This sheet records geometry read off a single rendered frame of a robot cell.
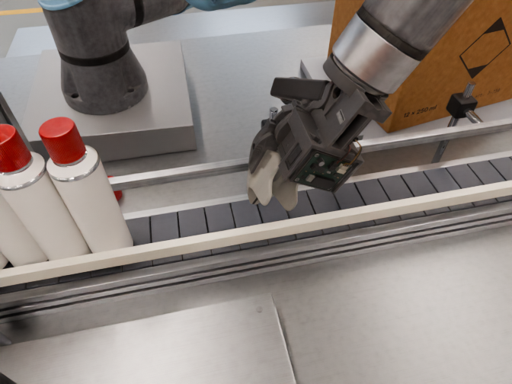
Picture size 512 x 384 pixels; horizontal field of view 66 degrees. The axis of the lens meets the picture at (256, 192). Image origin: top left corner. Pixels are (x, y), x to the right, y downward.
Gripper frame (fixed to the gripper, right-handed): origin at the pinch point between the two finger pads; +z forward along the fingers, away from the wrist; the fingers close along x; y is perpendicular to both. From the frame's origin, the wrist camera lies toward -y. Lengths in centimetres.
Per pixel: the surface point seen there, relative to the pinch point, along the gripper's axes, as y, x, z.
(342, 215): 4.8, 10.0, -3.7
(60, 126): 1.3, -24.0, -3.5
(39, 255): 1.8, -22.6, 16.7
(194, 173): -2.7, -7.7, 1.6
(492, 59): -19, 39, -26
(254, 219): 0.4, 2.4, 4.8
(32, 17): -288, -45, 135
